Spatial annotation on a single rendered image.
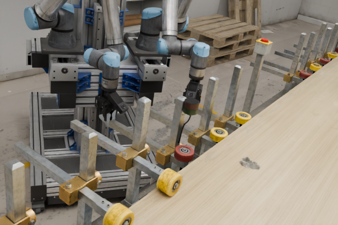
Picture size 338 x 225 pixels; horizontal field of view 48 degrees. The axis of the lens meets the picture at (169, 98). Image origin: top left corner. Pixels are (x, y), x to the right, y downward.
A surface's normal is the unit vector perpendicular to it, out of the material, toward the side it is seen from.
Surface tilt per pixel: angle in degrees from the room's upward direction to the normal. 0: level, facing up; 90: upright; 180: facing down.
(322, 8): 90
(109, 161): 0
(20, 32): 90
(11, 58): 90
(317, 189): 0
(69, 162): 0
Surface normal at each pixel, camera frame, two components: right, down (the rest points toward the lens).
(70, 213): 0.15, -0.89
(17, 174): 0.79, 0.36
